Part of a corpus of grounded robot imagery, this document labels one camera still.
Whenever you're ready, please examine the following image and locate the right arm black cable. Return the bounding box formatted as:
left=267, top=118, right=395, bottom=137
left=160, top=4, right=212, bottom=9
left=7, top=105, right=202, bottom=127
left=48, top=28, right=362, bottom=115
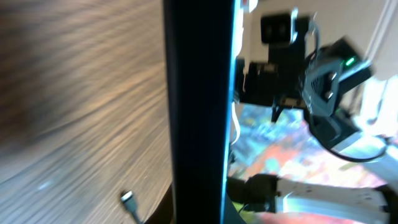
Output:
left=306, top=18, right=389, bottom=163

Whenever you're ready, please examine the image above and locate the black USB charging cable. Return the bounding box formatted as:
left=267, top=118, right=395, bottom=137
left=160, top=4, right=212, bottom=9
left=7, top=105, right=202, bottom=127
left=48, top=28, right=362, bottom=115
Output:
left=120, top=190, right=142, bottom=224

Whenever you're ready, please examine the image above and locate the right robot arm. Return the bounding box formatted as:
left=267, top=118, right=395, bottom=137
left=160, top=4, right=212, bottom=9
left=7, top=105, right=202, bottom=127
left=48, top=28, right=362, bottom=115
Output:
left=227, top=38, right=397, bottom=223

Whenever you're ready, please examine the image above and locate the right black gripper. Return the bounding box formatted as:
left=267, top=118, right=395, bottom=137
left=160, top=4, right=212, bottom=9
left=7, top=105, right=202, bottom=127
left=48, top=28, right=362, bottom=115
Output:
left=234, top=47, right=306, bottom=121

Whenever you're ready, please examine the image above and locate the Samsung Galaxy smartphone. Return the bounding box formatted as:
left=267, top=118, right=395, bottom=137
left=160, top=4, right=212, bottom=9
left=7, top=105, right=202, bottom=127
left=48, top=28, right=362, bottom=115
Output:
left=163, top=0, right=239, bottom=223

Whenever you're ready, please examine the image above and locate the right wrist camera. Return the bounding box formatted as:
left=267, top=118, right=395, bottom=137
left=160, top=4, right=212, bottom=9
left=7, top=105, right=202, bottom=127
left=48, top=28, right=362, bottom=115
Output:
left=261, top=7, right=299, bottom=45

